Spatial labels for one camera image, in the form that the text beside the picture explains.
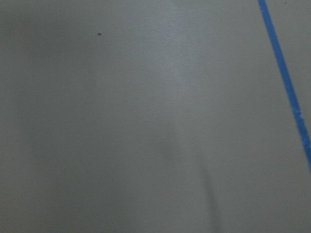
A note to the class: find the brown paper table cover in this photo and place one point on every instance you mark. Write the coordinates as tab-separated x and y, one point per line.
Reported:
146	116

